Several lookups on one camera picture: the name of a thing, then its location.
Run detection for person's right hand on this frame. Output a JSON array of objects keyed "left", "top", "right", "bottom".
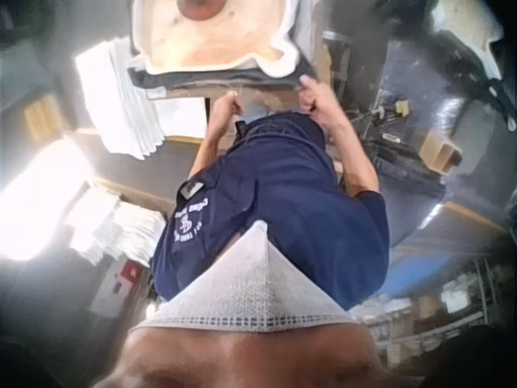
[{"left": 297, "top": 75, "right": 345, "bottom": 127}]

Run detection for person's left hand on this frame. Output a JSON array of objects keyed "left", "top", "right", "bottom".
[{"left": 210, "top": 91, "right": 244, "bottom": 127}]

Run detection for dark grey cloth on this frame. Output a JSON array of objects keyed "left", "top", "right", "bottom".
[{"left": 127, "top": 64, "right": 318, "bottom": 91}]

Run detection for white cloth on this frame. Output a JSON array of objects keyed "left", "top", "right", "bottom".
[{"left": 131, "top": 0, "right": 309, "bottom": 80}]

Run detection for pale wooden board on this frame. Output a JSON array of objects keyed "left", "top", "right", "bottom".
[{"left": 143, "top": 0, "right": 288, "bottom": 70}]

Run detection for tall stack of white cloths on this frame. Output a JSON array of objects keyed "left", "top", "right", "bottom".
[{"left": 74, "top": 36, "right": 166, "bottom": 159}]

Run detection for open cardboard box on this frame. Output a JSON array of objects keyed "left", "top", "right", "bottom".
[{"left": 418, "top": 129, "right": 464, "bottom": 175}]

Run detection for black and white machine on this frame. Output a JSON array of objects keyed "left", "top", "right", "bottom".
[{"left": 379, "top": 0, "right": 517, "bottom": 133}]

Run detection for messy pile of white cloths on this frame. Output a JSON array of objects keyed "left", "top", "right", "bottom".
[{"left": 67, "top": 188, "right": 167, "bottom": 268}]

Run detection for yellow box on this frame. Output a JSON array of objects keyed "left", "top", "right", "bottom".
[{"left": 22, "top": 95, "right": 61, "bottom": 142}]

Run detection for red and white box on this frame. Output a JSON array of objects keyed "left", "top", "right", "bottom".
[{"left": 89, "top": 258, "right": 143, "bottom": 320}]

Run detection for crowded storage shelves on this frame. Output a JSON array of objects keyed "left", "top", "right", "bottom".
[{"left": 351, "top": 258, "right": 517, "bottom": 367}]

